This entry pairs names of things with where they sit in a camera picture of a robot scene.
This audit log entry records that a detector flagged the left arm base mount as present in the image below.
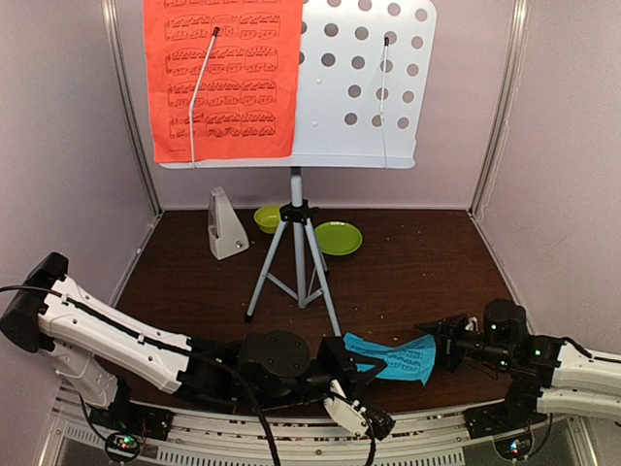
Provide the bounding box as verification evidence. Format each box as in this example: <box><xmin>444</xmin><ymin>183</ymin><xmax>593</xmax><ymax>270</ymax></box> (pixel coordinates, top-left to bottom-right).
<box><xmin>81</xmin><ymin>400</ymin><xmax>174</xmax><ymax>465</ymax></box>

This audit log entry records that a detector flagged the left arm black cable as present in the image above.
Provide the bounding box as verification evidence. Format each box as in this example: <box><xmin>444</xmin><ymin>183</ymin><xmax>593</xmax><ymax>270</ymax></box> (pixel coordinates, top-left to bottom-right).
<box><xmin>0</xmin><ymin>283</ymin><xmax>379</xmax><ymax>466</ymax></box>

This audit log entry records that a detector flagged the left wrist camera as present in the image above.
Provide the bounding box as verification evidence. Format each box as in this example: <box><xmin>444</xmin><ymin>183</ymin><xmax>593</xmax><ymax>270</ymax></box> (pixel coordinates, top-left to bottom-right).
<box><xmin>323</xmin><ymin>380</ymin><xmax>396</xmax><ymax>441</ymax></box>

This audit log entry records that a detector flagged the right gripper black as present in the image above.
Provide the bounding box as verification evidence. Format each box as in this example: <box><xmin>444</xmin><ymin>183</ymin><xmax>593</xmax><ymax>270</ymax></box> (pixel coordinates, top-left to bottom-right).
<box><xmin>413</xmin><ymin>316</ymin><xmax>513</xmax><ymax>376</ymax></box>

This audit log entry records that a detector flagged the green plastic bowl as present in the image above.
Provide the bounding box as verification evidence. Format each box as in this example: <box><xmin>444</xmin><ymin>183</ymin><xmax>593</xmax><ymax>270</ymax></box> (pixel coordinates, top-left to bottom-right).
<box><xmin>253</xmin><ymin>205</ymin><xmax>282</xmax><ymax>235</ymax></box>

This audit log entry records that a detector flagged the red sheet music paper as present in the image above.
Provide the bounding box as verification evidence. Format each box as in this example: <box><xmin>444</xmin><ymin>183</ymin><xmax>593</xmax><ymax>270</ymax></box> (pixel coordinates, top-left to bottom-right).
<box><xmin>143</xmin><ymin>0</ymin><xmax>303</xmax><ymax>165</ymax></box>

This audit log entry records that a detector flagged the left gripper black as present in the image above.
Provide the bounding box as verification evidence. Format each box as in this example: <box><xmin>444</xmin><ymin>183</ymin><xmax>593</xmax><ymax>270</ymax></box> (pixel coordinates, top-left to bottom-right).
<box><xmin>246</xmin><ymin>337</ymin><xmax>388</xmax><ymax>415</ymax></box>

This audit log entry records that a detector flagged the aluminium front rail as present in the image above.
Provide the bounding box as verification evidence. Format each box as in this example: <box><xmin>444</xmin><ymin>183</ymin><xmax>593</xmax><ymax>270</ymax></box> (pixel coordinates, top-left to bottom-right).
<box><xmin>35</xmin><ymin>384</ymin><xmax>602</xmax><ymax>465</ymax></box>

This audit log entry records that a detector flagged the aluminium frame post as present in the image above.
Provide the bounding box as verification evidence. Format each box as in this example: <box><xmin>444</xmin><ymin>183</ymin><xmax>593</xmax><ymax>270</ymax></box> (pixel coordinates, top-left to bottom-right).
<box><xmin>470</xmin><ymin>0</ymin><xmax>532</xmax><ymax>223</ymax></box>
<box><xmin>101</xmin><ymin>0</ymin><xmax>163</xmax><ymax>217</ymax></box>

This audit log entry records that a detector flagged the green plastic plate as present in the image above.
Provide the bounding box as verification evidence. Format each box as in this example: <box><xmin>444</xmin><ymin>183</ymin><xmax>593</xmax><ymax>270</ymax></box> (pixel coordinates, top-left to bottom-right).
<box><xmin>314</xmin><ymin>221</ymin><xmax>363</xmax><ymax>256</ymax></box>

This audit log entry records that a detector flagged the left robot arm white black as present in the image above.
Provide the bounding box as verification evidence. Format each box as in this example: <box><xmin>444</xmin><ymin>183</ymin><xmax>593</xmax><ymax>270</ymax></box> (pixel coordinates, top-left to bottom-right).
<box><xmin>1</xmin><ymin>251</ymin><xmax>387</xmax><ymax>413</ymax></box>

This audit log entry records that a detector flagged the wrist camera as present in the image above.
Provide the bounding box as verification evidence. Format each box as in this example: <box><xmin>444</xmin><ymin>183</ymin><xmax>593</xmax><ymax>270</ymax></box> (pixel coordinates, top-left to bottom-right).
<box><xmin>465</xmin><ymin>316</ymin><xmax>479</xmax><ymax>332</ymax></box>
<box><xmin>323</xmin><ymin>380</ymin><xmax>396</xmax><ymax>441</ymax></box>

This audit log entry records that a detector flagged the white perforated music stand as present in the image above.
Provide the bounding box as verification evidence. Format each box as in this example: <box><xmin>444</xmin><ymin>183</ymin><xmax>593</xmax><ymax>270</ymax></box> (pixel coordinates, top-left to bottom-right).
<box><xmin>162</xmin><ymin>1</ymin><xmax>437</xmax><ymax>314</ymax></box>

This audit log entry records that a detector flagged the left aluminium frame post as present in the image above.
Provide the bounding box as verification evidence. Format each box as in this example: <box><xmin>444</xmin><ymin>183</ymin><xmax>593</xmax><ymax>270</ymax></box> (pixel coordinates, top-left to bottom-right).
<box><xmin>101</xmin><ymin>0</ymin><xmax>163</xmax><ymax>217</ymax></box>

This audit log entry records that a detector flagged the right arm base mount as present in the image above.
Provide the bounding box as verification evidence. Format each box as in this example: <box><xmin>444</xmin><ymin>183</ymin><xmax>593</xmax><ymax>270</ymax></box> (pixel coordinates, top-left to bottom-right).
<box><xmin>464</xmin><ymin>402</ymin><xmax>551</xmax><ymax>462</ymax></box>

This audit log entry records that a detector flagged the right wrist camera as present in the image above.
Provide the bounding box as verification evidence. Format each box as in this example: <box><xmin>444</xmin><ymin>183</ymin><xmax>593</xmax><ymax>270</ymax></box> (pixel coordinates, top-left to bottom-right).
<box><xmin>465</xmin><ymin>316</ymin><xmax>479</xmax><ymax>332</ymax></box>

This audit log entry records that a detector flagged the right aluminium frame post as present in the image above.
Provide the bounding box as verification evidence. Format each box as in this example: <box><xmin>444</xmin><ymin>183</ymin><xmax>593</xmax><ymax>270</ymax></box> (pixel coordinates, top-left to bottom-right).
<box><xmin>470</xmin><ymin>0</ymin><xmax>532</xmax><ymax>223</ymax></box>

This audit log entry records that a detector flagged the grey metronome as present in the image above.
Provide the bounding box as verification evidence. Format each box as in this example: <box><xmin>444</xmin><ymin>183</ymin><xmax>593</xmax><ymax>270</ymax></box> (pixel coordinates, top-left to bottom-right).
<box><xmin>208</xmin><ymin>186</ymin><xmax>249</xmax><ymax>260</ymax></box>

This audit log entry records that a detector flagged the blue sheet music paper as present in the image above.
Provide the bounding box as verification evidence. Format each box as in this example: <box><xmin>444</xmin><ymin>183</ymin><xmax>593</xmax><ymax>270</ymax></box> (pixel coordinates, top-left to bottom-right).
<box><xmin>343</xmin><ymin>333</ymin><xmax>436</xmax><ymax>385</ymax></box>

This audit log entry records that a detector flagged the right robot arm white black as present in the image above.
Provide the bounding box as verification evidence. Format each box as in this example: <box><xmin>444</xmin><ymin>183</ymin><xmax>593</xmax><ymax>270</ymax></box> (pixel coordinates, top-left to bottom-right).
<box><xmin>415</xmin><ymin>299</ymin><xmax>620</xmax><ymax>431</ymax></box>

